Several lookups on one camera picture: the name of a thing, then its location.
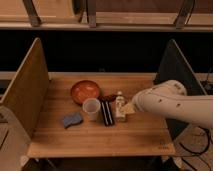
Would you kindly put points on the small white bottle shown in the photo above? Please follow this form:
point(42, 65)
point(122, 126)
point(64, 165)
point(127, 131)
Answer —
point(120, 102)

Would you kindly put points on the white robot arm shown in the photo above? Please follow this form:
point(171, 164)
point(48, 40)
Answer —
point(170, 99)

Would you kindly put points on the orange ceramic bowl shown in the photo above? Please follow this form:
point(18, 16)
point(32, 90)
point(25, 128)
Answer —
point(83, 90)

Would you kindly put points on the translucent plastic cup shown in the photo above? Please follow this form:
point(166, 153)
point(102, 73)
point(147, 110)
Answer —
point(92, 107)

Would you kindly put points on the black rectangular case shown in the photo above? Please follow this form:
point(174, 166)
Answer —
point(106, 113)

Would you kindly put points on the yellow sponge block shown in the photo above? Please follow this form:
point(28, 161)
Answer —
point(128, 108)

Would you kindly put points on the blue sponge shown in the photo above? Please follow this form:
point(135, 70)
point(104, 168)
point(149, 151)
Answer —
point(72, 119)

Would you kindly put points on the right dark side panel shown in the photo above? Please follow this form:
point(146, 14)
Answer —
point(174, 66)

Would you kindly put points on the wooden shelf with brackets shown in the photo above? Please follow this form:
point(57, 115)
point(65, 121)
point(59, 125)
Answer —
point(108, 15)

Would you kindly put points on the left wooden side panel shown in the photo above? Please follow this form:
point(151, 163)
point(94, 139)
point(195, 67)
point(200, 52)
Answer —
point(23, 98)

